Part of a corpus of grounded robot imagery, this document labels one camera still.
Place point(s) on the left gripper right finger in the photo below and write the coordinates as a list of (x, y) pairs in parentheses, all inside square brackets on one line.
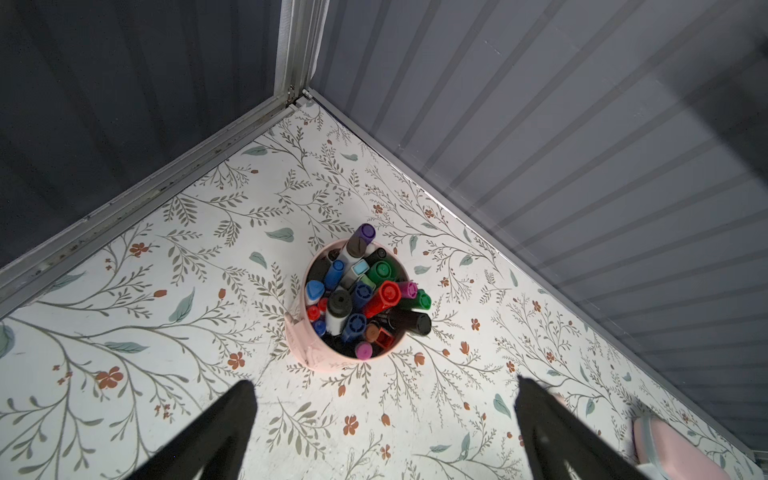
[(558, 444)]

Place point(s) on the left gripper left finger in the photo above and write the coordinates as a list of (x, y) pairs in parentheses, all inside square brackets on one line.
[(213, 445)]

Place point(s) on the pink pen cup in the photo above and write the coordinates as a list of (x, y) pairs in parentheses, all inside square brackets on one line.
[(356, 304)]

